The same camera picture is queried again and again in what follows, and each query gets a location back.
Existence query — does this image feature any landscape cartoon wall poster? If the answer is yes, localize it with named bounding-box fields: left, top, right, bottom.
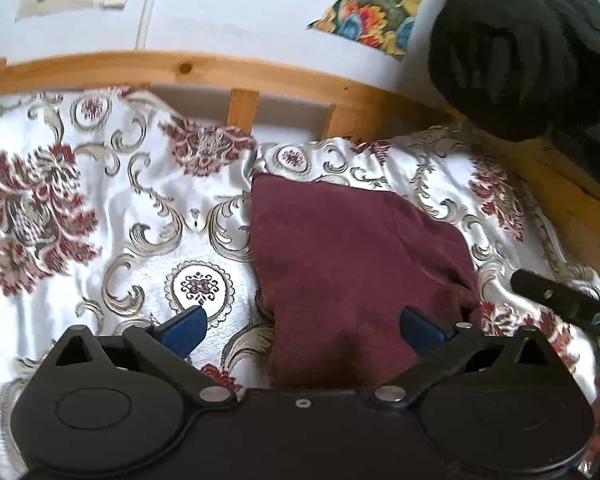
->
left=307, top=0, right=431, bottom=62

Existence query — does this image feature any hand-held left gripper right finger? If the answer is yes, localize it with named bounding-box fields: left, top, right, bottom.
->
left=372, top=306, right=561, bottom=407

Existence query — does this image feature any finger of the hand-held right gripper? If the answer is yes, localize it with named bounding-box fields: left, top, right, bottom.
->
left=510, top=269, right=586, bottom=323

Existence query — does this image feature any maroon long-sleeved sweater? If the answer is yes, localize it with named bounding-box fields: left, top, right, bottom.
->
left=250, top=172, right=483, bottom=391

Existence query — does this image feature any black quilted jacket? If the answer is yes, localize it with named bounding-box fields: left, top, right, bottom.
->
left=426, top=0, right=600, bottom=193

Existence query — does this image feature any white wall pipe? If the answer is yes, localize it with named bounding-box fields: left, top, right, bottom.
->
left=134, top=0, right=163, bottom=52

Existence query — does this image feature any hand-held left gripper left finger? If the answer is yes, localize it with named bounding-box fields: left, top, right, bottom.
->
left=42, top=305, right=238, bottom=406

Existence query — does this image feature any wooden bed frame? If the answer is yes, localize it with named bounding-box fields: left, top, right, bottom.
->
left=0, top=50, right=600, bottom=281

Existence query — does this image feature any white floral bedspread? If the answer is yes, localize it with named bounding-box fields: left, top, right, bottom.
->
left=0, top=85, right=600, bottom=480

